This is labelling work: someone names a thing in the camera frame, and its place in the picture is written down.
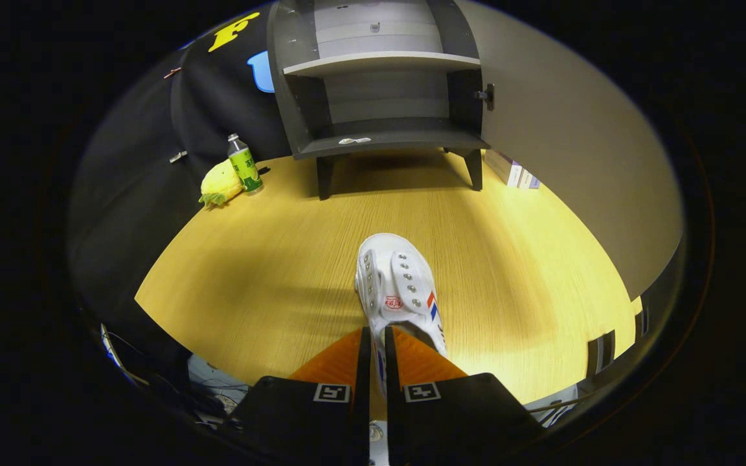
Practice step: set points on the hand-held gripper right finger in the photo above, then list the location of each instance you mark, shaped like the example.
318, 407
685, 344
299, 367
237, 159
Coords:
391, 401

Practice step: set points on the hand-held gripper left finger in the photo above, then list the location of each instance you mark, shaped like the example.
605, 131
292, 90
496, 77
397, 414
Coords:
363, 388

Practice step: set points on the white shoe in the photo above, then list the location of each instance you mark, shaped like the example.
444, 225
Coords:
392, 272

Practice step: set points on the dark grey shoe cabinet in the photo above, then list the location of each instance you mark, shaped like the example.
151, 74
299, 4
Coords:
386, 136

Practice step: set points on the beige shoe cabinet door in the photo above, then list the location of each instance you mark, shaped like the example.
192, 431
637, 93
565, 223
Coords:
574, 129

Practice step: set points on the yellow pineapple plush toy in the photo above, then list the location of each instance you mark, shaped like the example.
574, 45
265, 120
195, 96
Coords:
221, 184

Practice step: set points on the green label drink bottle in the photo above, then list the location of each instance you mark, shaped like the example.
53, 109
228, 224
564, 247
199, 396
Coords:
245, 169

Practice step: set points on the white and purple box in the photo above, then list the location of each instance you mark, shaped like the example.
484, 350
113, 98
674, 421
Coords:
504, 168

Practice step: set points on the small white box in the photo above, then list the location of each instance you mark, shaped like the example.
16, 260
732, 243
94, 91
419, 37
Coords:
528, 180

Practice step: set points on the black backdrop cloth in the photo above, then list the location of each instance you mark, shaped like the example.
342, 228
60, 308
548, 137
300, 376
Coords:
140, 194

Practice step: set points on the silver clip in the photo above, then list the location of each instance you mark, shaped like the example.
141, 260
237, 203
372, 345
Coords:
177, 156

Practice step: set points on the red clip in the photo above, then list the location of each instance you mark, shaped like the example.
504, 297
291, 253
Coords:
173, 72

